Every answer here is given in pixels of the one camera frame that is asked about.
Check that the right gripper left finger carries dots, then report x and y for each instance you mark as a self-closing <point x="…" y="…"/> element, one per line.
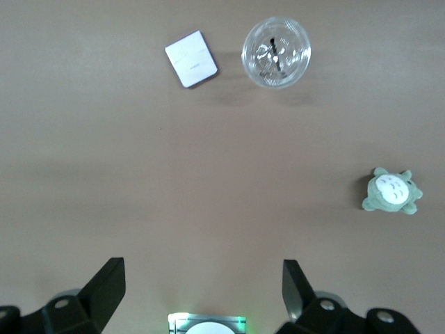
<point x="90" y="306"/>

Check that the brown paper table cover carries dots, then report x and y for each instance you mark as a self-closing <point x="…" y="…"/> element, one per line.
<point x="174" y="174"/>

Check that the clear plastic cup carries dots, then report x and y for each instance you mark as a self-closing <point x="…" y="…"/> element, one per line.
<point x="292" y="35"/>

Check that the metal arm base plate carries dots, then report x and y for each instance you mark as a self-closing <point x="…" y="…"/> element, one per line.
<point x="176" y="325"/>

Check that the grey-green totoro plush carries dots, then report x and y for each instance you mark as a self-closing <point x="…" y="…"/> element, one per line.
<point x="391" y="191"/>

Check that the black straw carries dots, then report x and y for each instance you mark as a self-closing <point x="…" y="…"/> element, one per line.
<point x="274" y="52"/>

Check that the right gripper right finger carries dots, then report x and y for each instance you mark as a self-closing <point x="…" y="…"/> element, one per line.
<point x="313" y="316"/>

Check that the pale lavender phone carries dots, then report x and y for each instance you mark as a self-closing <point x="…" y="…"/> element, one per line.
<point x="191" y="59"/>

